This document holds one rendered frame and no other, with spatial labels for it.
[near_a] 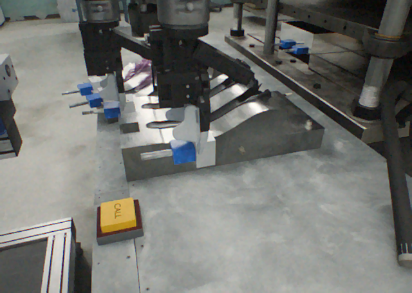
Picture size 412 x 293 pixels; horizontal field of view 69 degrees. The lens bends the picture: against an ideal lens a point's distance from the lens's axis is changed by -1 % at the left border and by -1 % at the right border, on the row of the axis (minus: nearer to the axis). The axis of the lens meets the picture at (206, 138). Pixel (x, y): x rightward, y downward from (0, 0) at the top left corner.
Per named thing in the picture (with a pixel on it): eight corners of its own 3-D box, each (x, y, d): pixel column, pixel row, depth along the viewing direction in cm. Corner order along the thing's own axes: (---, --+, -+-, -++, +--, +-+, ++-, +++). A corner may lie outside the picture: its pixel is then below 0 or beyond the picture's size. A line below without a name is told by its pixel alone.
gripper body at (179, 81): (153, 94, 52) (146, 21, 46) (201, 89, 54) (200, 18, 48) (159, 113, 46) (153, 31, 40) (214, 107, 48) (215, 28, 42)
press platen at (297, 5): (378, 104, 86) (398, 42, 77) (226, 21, 192) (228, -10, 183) (566, 77, 106) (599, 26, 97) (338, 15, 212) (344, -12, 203)
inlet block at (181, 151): (143, 177, 53) (140, 152, 50) (141, 161, 57) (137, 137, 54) (215, 165, 56) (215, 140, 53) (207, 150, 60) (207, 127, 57)
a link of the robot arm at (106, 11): (116, -4, 69) (117, 0, 62) (119, 17, 71) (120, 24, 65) (81, -3, 67) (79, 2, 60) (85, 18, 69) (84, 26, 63)
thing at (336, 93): (359, 145, 95) (365, 124, 91) (224, 43, 201) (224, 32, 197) (539, 112, 115) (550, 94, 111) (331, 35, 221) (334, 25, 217)
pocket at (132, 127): (121, 149, 70) (120, 135, 68) (121, 137, 74) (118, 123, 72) (141, 145, 71) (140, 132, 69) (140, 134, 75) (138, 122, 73)
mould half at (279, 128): (127, 181, 68) (117, 129, 61) (121, 127, 89) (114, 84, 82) (320, 147, 80) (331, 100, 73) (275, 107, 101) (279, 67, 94)
